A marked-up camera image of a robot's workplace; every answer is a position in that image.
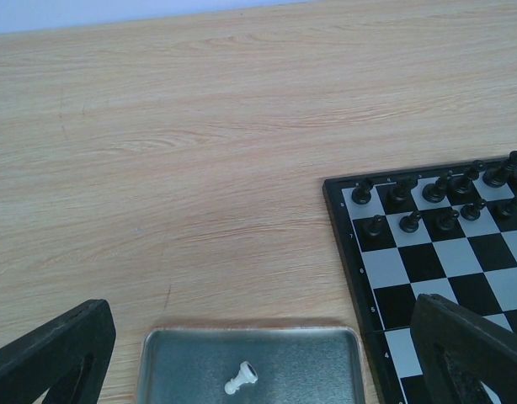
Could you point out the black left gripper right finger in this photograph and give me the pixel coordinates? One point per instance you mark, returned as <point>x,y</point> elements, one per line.
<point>462,353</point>

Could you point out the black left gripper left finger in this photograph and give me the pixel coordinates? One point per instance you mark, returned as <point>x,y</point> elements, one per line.
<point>65,360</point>

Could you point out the black white chess board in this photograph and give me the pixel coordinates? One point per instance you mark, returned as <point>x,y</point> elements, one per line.
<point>449,230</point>

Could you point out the white chess piece in tray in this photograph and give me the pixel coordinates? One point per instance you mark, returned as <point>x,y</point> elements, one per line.
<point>246,375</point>

